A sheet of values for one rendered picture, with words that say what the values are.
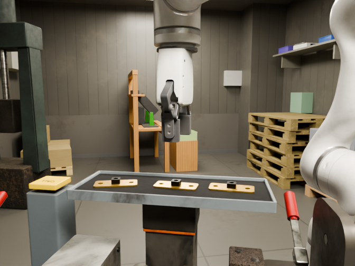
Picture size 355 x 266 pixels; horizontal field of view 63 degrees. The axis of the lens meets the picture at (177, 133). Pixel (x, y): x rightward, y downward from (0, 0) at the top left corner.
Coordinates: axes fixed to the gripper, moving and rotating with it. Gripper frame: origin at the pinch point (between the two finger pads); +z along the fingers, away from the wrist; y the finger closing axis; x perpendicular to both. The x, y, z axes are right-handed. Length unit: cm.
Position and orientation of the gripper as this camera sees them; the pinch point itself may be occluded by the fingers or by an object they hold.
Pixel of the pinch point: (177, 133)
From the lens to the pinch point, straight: 55.3
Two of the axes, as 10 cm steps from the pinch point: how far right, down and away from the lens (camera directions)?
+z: 0.0, 9.9, 1.4
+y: -2.5, 1.3, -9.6
